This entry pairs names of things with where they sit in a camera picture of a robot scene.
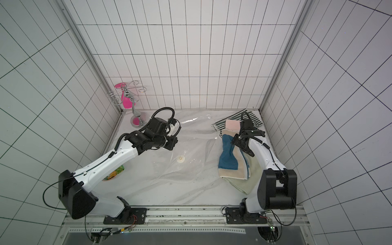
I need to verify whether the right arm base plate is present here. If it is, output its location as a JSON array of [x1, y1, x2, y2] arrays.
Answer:
[[222, 207, 267, 225]]

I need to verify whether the light green folded towel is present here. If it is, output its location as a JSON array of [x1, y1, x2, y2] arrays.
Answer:
[[224, 154, 263, 195]]

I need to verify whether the green striped Doraemon towel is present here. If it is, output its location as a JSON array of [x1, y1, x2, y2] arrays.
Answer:
[[211, 109, 263, 133]]

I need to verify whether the colourful snack packet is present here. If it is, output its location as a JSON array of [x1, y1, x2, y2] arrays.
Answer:
[[103, 165, 125, 181]]

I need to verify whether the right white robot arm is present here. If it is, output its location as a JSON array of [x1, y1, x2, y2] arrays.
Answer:
[[232, 119, 297, 213]]

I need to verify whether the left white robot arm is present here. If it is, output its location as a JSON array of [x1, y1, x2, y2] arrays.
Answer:
[[58, 117, 181, 219]]

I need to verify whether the chrome cup holder stand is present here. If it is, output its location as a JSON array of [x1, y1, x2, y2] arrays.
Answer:
[[106, 80, 147, 128]]

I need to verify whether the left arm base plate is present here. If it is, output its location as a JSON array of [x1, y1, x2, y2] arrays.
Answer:
[[103, 207, 147, 225]]

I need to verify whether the aluminium mounting rail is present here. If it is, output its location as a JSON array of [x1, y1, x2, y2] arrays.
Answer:
[[62, 206, 310, 232]]

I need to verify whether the blue and cream towel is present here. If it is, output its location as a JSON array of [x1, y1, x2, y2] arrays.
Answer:
[[218, 129, 250, 180]]

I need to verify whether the pink towel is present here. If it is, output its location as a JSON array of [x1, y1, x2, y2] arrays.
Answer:
[[225, 119, 241, 133]]

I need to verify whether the pink plastic cup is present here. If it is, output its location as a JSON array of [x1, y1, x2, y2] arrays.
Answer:
[[114, 83, 134, 109]]

